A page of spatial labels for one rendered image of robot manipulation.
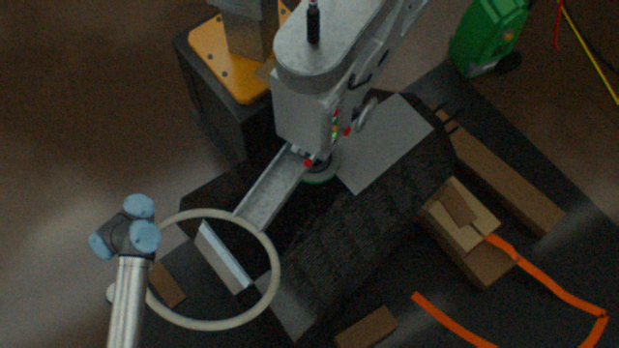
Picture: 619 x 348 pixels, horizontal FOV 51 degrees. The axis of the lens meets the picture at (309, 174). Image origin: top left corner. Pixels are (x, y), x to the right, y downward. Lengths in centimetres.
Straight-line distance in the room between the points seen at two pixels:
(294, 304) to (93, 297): 130
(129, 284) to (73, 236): 196
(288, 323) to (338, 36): 125
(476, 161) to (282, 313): 152
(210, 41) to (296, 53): 127
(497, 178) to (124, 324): 238
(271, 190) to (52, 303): 164
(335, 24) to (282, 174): 68
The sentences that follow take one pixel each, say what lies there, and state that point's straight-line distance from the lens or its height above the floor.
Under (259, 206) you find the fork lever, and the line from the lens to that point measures 239.
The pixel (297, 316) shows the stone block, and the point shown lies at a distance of 271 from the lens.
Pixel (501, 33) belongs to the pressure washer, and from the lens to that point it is 376.
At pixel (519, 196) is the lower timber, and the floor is 12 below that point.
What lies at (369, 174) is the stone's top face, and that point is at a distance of 272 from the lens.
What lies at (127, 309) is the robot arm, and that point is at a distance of 180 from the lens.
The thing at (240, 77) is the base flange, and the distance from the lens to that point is 305.
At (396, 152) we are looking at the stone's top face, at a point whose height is 85.
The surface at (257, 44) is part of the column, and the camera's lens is 297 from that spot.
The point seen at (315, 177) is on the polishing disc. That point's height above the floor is 91.
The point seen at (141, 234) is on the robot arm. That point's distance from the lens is 180.
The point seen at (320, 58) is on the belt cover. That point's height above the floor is 172.
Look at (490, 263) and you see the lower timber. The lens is 344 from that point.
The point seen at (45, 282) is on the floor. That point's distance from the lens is 372.
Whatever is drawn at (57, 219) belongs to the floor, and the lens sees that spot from 382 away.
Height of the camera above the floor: 332
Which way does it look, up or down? 66 degrees down
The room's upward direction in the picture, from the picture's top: 1 degrees counter-clockwise
